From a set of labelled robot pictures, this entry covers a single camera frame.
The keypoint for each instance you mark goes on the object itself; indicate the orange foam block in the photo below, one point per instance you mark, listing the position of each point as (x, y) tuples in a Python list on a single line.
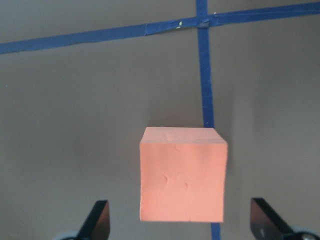
[(182, 175)]

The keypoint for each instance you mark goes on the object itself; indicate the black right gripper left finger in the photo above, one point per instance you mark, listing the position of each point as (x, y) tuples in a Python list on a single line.
[(97, 224)]

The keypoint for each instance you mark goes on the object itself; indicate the brown paper table cover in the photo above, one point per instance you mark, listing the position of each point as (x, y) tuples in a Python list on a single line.
[(71, 120)]

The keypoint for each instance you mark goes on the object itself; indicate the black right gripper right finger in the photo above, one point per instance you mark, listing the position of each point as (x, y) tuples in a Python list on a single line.
[(266, 224)]

